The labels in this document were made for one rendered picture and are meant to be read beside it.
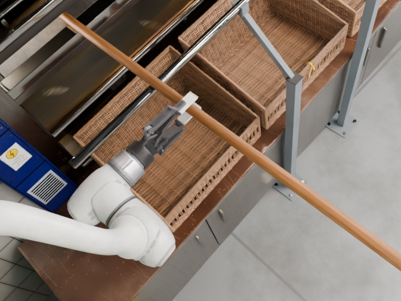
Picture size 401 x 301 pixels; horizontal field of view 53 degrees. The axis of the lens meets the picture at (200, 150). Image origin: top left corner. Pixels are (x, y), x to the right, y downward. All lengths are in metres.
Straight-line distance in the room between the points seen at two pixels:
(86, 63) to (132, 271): 0.80
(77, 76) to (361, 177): 1.53
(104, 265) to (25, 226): 0.91
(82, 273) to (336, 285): 1.18
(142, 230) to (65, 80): 0.75
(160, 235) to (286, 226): 1.30
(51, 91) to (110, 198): 0.62
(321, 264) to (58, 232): 1.56
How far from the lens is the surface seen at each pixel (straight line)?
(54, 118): 1.56
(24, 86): 1.44
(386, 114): 2.54
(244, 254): 2.17
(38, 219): 0.82
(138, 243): 0.95
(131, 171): 1.04
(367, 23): 1.81
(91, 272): 1.71
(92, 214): 1.04
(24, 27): 1.17
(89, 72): 1.56
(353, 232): 0.96
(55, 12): 1.19
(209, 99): 1.83
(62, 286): 1.75
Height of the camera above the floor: 2.11
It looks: 61 degrees down
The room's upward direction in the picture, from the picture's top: 21 degrees counter-clockwise
